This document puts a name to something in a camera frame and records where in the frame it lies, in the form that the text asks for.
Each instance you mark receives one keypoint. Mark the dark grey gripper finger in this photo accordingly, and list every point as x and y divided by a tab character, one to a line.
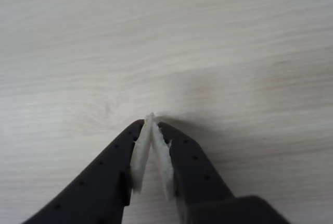
99	182
192	169

